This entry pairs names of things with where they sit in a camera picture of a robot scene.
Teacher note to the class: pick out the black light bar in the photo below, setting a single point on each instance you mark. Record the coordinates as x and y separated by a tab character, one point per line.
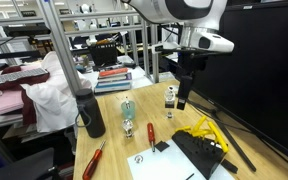
27	30

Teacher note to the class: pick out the small silver stick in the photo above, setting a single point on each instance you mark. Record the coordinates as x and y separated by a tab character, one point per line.
127	102

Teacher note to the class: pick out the white paper mat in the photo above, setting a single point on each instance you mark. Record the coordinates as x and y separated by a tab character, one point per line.
164	163

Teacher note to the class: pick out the maroon cloth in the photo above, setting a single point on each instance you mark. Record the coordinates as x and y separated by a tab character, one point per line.
29	110

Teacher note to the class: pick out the white cloth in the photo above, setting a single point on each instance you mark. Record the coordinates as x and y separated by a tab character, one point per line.
54	100

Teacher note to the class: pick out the black tool holder block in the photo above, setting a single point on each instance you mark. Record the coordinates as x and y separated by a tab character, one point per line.
197	151

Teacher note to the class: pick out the white box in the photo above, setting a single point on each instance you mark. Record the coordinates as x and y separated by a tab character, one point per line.
169	36

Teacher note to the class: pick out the blue and white book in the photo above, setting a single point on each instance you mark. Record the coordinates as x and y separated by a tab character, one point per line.
112	86

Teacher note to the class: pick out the small black square pad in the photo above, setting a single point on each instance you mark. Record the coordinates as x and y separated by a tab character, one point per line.
162	146

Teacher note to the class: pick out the large black monitor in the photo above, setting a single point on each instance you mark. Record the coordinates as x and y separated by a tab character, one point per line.
260	86

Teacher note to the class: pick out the black water bottle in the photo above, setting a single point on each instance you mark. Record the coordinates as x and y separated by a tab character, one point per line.
92	113

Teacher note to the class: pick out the black office chair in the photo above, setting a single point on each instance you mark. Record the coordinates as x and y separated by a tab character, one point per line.
24	166

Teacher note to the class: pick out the teal plastic cup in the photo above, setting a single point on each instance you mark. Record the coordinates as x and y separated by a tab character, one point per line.
128	111

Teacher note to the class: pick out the orange book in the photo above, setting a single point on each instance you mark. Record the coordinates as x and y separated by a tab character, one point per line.
113	71

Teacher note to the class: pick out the short red screwdriver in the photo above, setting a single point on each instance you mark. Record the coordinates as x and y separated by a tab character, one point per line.
150	131

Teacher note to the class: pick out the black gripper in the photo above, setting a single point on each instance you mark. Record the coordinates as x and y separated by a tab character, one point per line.
190	61

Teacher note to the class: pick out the black rectangular block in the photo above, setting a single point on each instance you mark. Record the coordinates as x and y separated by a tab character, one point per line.
229	166

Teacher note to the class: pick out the grey computer keyboard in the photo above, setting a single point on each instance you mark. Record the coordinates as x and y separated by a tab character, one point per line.
19	75

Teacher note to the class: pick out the small clear cap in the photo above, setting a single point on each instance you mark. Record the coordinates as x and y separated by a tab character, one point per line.
169	115

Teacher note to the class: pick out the long red screwdriver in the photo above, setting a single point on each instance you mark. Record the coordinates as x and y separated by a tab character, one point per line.
92	165

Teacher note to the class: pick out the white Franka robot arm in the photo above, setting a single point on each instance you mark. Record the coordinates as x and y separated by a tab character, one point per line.
184	8

